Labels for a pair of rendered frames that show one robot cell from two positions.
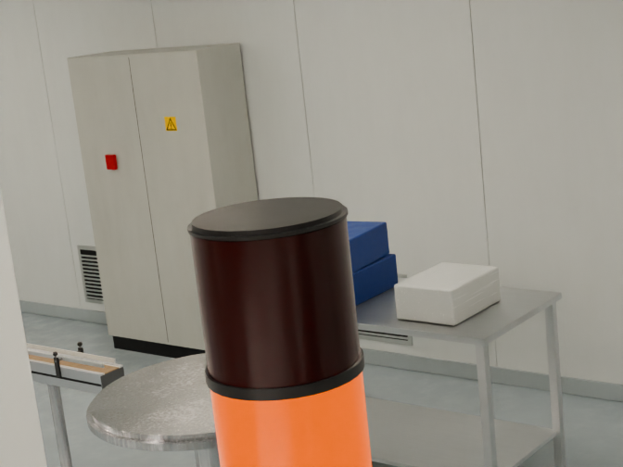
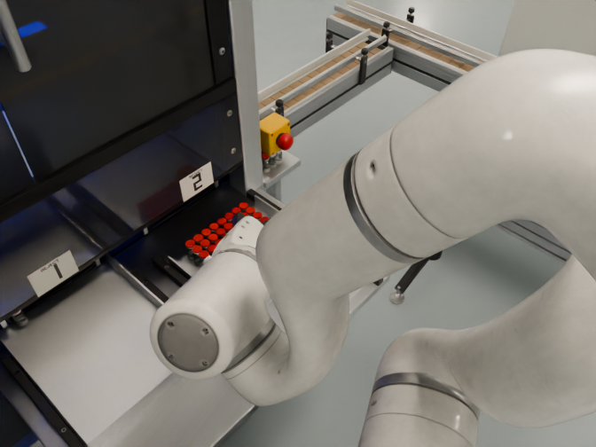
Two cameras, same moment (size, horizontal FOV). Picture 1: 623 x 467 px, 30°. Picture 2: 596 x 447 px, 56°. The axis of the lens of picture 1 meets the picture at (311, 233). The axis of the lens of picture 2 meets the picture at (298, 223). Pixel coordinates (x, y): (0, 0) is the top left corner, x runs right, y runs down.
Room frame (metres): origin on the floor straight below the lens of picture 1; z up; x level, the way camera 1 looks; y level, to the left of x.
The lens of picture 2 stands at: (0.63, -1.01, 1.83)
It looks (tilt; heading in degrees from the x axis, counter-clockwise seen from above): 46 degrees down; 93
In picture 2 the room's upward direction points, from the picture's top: straight up
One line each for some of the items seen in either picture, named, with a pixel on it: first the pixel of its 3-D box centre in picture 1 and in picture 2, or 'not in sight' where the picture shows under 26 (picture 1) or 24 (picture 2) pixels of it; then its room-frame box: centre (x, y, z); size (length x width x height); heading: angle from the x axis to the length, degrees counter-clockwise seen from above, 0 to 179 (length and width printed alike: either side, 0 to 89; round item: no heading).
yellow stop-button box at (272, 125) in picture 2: not in sight; (270, 133); (0.50, 0.08, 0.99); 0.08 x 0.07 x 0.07; 141
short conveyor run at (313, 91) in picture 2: not in sight; (306, 89); (0.58, 0.39, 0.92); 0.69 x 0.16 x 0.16; 51
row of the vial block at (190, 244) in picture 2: not in sight; (218, 231); (0.41, -0.16, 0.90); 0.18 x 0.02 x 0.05; 51
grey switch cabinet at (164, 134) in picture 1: (170, 205); not in sight; (7.65, 0.92, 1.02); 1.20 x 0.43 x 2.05; 51
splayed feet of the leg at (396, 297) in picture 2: not in sight; (430, 255); (1.09, 0.52, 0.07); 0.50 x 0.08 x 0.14; 51
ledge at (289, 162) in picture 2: not in sight; (264, 161); (0.48, 0.12, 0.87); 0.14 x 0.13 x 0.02; 141
